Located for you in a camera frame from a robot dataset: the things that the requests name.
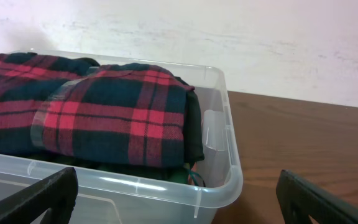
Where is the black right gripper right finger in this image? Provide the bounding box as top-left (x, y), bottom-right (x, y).
top-left (276, 170), bottom-right (358, 224)

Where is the clear plastic storage bin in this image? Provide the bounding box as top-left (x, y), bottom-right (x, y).
top-left (0, 62), bottom-right (243, 223)

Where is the dark green shirt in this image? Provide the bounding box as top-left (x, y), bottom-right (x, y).
top-left (97, 164), bottom-right (206, 187)

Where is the red navy plaid shirt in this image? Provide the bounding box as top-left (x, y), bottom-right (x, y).
top-left (0, 53), bottom-right (193, 168)

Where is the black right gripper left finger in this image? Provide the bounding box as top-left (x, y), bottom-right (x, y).
top-left (0, 167), bottom-right (78, 224)

